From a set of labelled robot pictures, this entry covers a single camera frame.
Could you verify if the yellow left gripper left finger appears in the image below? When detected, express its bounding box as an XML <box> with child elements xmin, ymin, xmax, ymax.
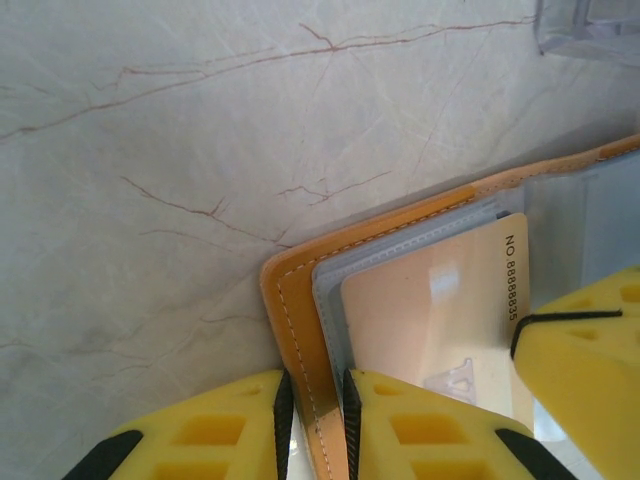
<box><xmin>62</xmin><ymin>368</ymin><xmax>297</xmax><ymax>480</ymax></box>

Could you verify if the orange leather card holder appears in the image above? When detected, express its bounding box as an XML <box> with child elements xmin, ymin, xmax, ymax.
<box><xmin>258</xmin><ymin>132</ymin><xmax>640</xmax><ymax>480</ymax></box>

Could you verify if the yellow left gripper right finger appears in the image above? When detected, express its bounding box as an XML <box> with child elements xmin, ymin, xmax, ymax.
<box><xmin>341</xmin><ymin>368</ymin><xmax>569</xmax><ymax>480</ymax></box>

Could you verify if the gold plastic card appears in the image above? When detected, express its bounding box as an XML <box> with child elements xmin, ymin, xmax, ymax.
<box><xmin>339</xmin><ymin>212</ymin><xmax>532</xmax><ymax>436</ymax></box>

